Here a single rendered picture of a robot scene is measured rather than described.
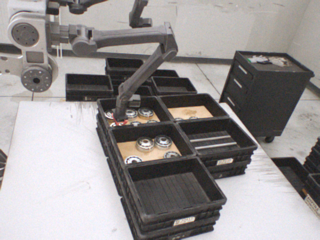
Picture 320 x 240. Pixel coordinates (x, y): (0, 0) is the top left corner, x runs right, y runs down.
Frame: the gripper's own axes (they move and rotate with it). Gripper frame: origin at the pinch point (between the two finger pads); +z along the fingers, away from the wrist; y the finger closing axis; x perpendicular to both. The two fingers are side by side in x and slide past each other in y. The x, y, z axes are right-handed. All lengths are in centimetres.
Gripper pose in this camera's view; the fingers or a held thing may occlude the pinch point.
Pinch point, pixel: (118, 126)
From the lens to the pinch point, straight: 175.3
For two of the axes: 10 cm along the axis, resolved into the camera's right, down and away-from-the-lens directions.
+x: -8.8, 1.3, -4.6
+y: -4.4, -5.9, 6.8
